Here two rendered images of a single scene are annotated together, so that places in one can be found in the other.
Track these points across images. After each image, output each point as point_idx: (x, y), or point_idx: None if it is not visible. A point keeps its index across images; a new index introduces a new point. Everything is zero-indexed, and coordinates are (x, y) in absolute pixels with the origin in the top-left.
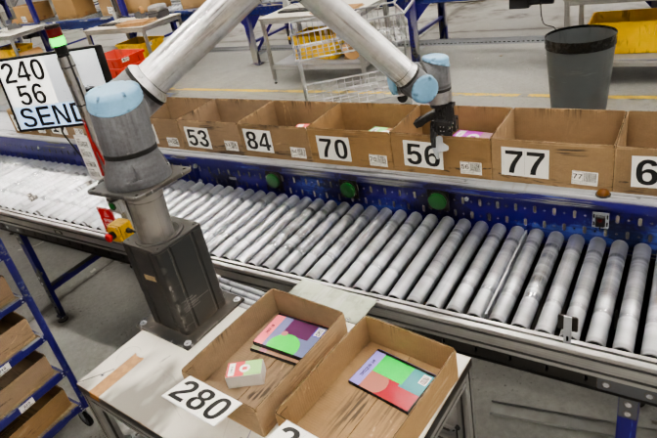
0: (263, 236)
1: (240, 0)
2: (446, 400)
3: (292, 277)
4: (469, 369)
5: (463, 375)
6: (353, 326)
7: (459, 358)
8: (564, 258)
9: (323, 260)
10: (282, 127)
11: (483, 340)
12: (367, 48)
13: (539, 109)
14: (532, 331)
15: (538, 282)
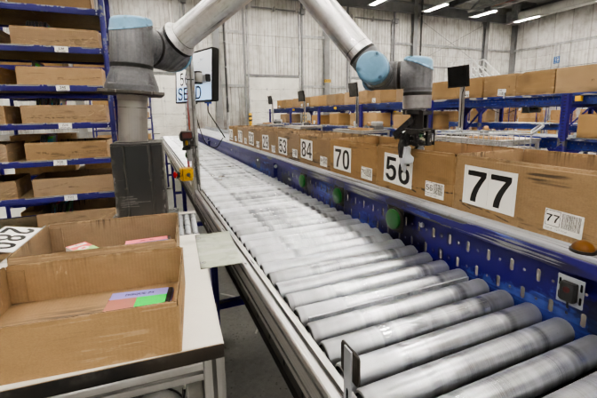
0: (253, 205)
1: None
2: (133, 362)
3: (226, 228)
4: (216, 357)
5: (195, 357)
6: (197, 268)
7: (214, 336)
8: (480, 317)
9: (259, 227)
10: (318, 138)
11: (284, 348)
12: (319, 13)
13: (553, 152)
14: (325, 362)
15: (409, 321)
